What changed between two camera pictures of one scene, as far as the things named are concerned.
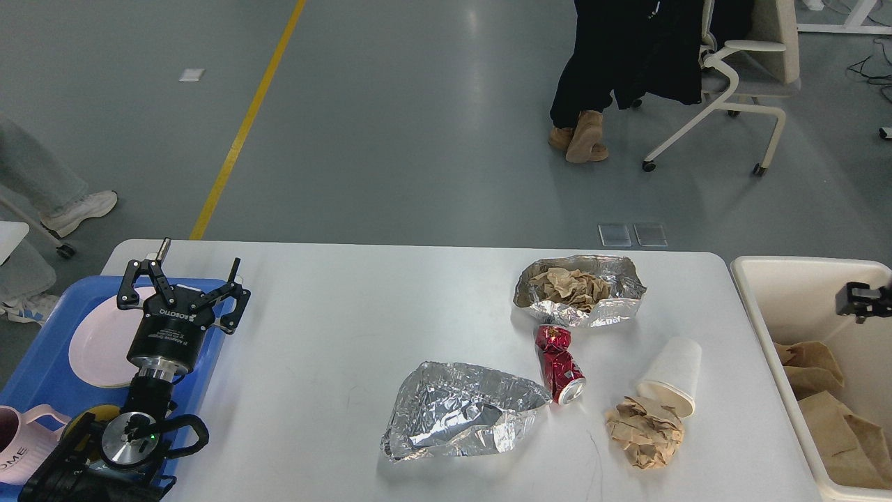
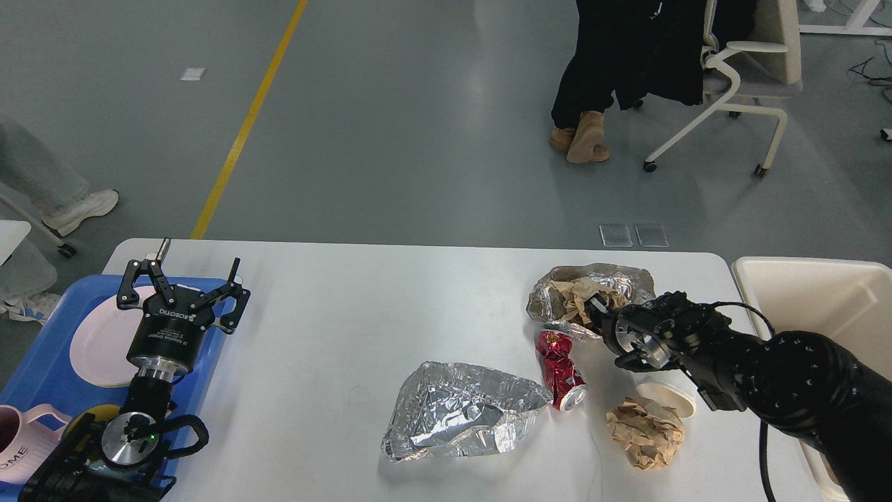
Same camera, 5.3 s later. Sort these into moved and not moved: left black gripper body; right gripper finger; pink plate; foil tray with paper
Moved: right gripper finger; foil tray with paper
Not moved: pink plate; left black gripper body
